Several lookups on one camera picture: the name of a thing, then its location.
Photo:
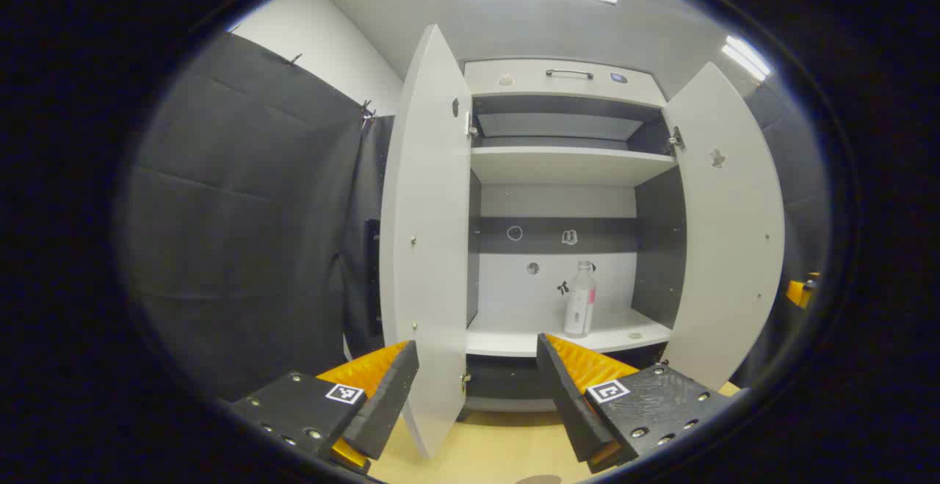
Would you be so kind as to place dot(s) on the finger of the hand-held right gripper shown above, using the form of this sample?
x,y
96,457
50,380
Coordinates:
x,y
800,291

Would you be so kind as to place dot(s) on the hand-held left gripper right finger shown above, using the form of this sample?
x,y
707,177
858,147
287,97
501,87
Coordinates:
x,y
569,410

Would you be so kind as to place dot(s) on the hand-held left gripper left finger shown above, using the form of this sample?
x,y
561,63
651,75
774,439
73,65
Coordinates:
x,y
389,403

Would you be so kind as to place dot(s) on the clear bottle with pink label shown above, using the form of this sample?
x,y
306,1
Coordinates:
x,y
580,308

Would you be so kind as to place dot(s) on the white and grey cabinet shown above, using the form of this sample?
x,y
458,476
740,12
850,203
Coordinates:
x,y
514,337

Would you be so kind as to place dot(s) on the white cabinet drawer front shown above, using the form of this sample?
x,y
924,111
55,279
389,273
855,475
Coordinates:
x,y
529,76

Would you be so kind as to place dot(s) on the black backdrop cloth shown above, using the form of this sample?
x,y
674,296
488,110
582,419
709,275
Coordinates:
x,y
235,234
797,197

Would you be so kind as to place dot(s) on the small ceiling light panel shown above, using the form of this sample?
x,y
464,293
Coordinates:
x,y
745,58

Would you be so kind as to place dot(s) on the metal cloth clip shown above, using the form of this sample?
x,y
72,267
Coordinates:
x,y
294,59
366,113

